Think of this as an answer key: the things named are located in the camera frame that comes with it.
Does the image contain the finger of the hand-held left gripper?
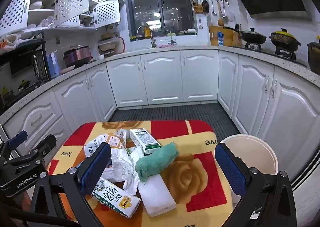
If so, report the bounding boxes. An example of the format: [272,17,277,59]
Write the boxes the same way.
[0,131,28,160]
[15,134,57,165]

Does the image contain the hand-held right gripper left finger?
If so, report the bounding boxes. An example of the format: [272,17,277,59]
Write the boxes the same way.
[29,142,112,227]

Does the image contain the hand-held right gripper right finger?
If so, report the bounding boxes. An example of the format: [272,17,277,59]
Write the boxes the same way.
[214,143,298,227]

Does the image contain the white printed packet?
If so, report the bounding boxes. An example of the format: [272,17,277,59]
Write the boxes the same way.
[84,131,128,160]

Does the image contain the white round bin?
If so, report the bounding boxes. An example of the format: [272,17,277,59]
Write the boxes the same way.
[219,134,279,205]

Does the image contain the white paper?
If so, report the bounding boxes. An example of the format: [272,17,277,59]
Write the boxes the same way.
[102,146,144,196]

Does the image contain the yellow white milk carton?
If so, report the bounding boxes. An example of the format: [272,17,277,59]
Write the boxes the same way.
[91,177,142,219]

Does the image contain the white box with green stripes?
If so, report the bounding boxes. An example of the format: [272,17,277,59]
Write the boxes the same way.
[129,128,162,156]

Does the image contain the green towel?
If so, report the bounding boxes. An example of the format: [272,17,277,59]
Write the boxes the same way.
[135,142,180,182]

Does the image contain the white foam block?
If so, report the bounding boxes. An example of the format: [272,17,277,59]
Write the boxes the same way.
[137,174,177,217]

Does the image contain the rose printed blanket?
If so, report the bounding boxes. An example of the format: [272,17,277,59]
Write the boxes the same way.
[47,120,235,227]

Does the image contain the blue jug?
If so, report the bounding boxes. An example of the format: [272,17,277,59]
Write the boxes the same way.
[46,52,60,78]

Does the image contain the dark striped floor mat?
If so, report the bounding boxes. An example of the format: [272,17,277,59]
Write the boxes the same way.
[109,102,242,135]

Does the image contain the pink rice cooker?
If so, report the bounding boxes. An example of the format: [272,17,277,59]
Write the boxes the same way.
[62,45,92,67]

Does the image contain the white base cabinets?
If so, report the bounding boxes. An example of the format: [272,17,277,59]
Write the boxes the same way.
[0,49,320,227]

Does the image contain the dish rack with wooden lid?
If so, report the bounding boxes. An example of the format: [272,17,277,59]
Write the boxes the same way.
[97,33,125,55]

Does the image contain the white lattice cabinet door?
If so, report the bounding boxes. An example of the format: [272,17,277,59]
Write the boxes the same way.
[54,0,90,26]
[94,0,120,28]
[0,0,33,33]

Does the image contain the gas stove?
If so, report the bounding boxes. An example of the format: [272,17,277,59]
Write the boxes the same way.
[244,41,297,62]

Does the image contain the wooden cutting board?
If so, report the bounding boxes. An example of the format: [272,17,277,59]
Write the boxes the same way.
[209,25,242,47]

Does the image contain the black wok with lid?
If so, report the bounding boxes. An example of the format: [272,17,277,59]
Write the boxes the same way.
[222,26,267,45]

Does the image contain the dark pot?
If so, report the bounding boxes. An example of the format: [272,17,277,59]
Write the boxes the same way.
[307,42,320,72]

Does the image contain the pot with yellow lid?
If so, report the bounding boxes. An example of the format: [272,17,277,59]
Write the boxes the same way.
[269,28,302,52]

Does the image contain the chrome kitchen faucet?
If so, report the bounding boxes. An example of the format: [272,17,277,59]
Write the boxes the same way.
[137,25,157,48]

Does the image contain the hanging metal skimmer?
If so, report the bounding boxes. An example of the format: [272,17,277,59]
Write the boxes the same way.
[220,0,229,23]

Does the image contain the dark window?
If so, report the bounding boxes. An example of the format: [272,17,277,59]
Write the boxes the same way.
[126,0,198,41]

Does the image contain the wooden utensil holder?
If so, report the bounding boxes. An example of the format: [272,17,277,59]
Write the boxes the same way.
[191,0,203,14]

